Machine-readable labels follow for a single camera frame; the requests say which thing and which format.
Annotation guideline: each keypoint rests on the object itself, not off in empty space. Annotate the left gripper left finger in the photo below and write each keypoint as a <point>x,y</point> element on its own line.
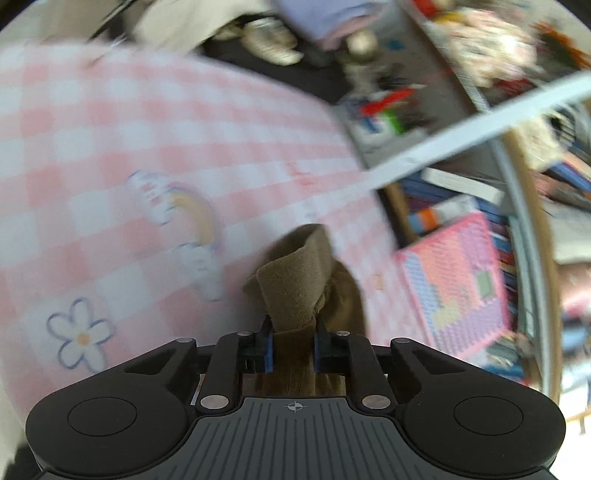
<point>221,367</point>

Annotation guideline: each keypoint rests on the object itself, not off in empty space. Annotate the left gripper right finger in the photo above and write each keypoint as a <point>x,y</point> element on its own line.
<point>354,358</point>

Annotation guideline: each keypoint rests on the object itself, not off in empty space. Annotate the brown corduroy pants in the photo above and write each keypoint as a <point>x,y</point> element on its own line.
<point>301,284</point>

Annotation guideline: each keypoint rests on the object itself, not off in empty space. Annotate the pink keyboard learning tablet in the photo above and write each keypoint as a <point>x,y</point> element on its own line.
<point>457,289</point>

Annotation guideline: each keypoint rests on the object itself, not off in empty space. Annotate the pink checkered table mat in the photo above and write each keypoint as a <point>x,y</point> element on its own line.
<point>139,191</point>

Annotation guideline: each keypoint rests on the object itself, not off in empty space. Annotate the white leaning book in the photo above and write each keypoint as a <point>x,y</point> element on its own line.
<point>464,185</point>

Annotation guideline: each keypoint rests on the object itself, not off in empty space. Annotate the white pen holder jar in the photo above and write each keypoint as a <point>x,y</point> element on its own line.
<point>377,130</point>

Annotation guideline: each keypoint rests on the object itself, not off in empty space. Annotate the black keyboard case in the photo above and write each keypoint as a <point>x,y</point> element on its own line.
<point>318,73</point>

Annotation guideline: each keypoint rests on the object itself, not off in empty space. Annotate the white wrist watch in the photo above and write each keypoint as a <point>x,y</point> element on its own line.
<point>270,40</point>

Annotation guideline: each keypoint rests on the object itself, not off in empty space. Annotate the lavender folded cloth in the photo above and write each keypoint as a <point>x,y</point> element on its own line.
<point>327,22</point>

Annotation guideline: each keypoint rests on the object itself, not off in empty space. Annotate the cream white garment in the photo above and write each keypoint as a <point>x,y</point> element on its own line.
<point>182,25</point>

